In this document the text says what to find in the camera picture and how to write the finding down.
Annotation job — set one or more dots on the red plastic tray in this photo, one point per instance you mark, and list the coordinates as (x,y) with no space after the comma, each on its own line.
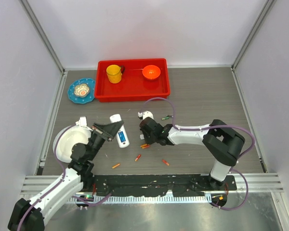
(133,86)

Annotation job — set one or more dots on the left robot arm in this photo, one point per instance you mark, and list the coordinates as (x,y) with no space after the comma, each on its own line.
(34,214)

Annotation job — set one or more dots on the aluminium frame rail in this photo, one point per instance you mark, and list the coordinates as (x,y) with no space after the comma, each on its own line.
(257,182)

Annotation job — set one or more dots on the small patterned bowl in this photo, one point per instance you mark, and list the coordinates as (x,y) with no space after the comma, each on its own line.
(81,90)

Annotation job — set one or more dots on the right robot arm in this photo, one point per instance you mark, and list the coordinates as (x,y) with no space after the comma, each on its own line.
(224,143)

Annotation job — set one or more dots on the white remote control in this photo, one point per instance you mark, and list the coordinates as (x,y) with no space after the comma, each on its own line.
(117,118)

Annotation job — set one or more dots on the blue dotted plate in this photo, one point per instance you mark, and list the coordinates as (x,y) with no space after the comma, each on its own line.
(89,98)

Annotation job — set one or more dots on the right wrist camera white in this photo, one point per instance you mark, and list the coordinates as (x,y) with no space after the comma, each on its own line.
(145,114)

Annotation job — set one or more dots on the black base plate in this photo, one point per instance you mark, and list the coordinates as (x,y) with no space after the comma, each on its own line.
(156,185)

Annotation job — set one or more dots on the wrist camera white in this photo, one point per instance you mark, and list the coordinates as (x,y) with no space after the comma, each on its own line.
(145,114)
(82,123)

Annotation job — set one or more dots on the yellow mug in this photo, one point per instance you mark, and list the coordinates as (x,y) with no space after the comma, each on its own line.
(114,73)

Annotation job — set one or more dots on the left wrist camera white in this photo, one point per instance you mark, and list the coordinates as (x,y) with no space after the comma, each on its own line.
(82,123)

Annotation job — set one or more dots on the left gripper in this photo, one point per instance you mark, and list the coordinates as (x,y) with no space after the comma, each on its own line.
(109,130)

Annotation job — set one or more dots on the white slotted cable duct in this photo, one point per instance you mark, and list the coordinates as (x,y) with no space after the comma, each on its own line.
(167,199)

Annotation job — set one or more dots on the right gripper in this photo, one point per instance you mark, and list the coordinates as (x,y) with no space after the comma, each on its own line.
(148,141)

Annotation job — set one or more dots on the orange bowl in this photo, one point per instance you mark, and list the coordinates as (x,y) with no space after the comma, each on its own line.
(151,72)

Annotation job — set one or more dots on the white paper plate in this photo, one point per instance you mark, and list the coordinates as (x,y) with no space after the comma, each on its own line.
(67,138)

